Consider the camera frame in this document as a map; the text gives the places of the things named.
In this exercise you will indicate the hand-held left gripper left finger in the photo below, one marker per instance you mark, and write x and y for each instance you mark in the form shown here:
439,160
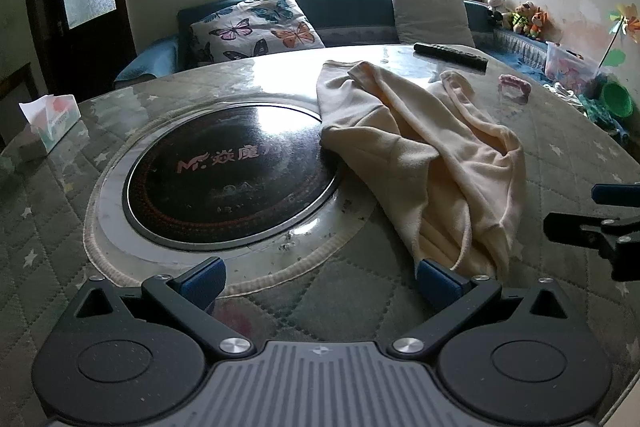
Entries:
202,281

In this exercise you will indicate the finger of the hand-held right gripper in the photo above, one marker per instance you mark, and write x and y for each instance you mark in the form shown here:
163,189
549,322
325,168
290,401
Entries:
616,194
590,232

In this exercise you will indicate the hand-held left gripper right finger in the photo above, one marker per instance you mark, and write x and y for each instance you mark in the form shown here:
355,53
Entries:
440,283

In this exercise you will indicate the cream knit garment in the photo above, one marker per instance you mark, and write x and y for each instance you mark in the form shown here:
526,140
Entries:
425,147

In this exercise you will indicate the green basket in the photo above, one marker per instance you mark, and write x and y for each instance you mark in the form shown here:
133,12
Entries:
617,98

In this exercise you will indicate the round black induction cooktop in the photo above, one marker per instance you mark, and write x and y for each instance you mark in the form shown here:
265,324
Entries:
225,177

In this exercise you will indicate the clear plastic container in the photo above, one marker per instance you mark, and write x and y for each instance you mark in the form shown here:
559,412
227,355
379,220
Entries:
567,67

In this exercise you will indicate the pink hair scrunchie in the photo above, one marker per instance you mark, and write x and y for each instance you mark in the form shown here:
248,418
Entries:
515,83

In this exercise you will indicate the colourful pinwheel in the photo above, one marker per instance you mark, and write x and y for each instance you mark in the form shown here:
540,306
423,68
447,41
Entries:
625,19

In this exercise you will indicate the green and orange plush toy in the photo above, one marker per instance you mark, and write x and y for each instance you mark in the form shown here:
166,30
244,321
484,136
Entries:
521,19

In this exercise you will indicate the black remote control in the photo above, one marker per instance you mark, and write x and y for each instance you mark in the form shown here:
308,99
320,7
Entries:
450,54

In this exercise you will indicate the tissue box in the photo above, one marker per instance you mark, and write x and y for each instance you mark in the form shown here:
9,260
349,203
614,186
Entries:
52,122

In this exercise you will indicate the black and white cow plush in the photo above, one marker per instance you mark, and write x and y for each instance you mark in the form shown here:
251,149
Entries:
496,4

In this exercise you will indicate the plain grey pillow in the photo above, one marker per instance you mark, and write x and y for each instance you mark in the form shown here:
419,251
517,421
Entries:
430,14

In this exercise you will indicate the butterfly print pillow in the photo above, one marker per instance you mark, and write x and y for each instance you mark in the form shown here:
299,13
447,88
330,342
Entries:
255,27

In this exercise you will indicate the dark wooden door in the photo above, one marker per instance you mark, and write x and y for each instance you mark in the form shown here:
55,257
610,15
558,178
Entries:
105,37

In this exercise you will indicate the blue sofa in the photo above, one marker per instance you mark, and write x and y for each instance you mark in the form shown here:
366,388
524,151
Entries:
350,14

